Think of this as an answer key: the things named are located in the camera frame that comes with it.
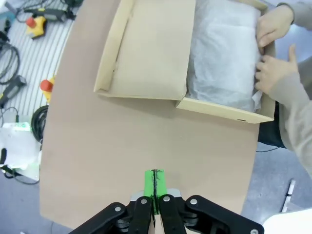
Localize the yellow red emergency stop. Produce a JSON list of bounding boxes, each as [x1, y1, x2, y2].
[[40, 75, 57, 103], [25, 17, 47, 41]]

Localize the white side table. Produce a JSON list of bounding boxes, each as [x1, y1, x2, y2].
[[262, 209, 312, 234]]

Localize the person's left forearm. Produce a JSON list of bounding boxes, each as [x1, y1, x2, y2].
[[269, 59, 312, 176]]

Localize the black yellow hand tool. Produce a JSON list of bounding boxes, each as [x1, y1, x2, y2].
[[23, 6, 75, 23]]

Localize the brown cardboard shoe box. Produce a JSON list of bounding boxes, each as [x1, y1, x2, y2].
[[94, 0, 276, 125]]

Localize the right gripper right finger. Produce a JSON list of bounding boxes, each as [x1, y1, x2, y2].
[[155, 170, 265, 234]]

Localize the coiled dark cable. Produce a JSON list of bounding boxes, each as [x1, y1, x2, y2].
[[31, 104, 49, 143]]

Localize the person's left hand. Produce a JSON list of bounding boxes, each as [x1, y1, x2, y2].
[[254, 43, 301, 97]]

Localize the person in beige sweater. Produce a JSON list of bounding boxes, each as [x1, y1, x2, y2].
[[258, 0, 312, 178]]

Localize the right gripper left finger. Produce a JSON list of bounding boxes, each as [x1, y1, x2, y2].
[[70, 169, 156, 234]]

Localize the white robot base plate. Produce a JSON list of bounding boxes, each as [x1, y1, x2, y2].
[[0, 121, 42, 183]]

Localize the white tissue paper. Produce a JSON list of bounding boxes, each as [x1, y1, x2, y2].
[[187, 0, 264, 113]]

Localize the white marker pen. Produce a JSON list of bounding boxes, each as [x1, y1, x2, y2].
[[284, 179, 296, 215]]

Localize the grey handheld pendant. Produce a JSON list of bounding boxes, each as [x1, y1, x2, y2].
[[0, 75, 27, 108]]

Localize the person's right hand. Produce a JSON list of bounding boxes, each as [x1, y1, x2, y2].
[[255, 5, 294, 48]]

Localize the black looped cable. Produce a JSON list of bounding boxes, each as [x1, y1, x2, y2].
[[0, 40, 21, 85]]

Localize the person's right forearm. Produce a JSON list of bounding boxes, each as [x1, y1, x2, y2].
[[276, 0, 312, 31]]

